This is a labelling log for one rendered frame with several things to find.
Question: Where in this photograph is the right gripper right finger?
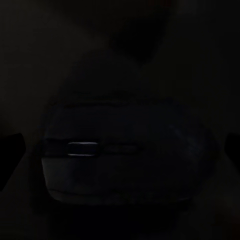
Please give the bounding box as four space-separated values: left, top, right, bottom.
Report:
224 133 240 173

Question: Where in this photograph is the mouse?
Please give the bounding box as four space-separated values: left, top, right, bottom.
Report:
41 89 221 206

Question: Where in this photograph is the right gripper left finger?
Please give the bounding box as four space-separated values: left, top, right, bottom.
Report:
0 133 26 193

